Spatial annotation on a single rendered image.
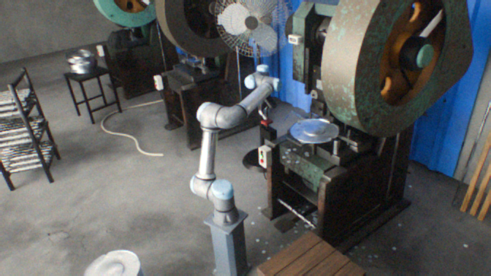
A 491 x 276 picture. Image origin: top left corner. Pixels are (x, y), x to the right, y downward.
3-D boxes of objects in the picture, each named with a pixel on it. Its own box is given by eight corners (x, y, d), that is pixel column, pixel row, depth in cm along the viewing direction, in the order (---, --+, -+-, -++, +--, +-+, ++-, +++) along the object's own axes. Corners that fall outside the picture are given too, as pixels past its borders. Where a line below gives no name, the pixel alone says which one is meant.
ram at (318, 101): (324, 119, 204) (326, 70, 189) (305, 110, 215) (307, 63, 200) (344, 109, 213) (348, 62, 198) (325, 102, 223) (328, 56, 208)
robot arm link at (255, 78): (258, 79, 204) (269, 73, 212) (242, 76, 210) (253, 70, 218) (259, 91, 208) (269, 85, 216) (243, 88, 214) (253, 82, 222)
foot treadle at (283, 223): (283, 238, 231) (283, 232, 228) (272, 229, 238) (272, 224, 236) (343, 199, 259) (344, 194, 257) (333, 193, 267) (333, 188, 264)
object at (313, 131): (314, 149, 198) (314, 147, 198) (280, 130, 219) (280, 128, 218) (348, 131, 212) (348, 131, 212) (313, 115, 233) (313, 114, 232)
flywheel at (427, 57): (356, 54, 125) (471, -77, 137) (314, 44, 140) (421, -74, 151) (393, 161, 175) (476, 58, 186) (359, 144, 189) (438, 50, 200)
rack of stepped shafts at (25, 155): (58, 181, 320) (17, 82, 272) (2, 193, 311) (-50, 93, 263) (65, 157, 356) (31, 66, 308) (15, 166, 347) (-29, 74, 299)
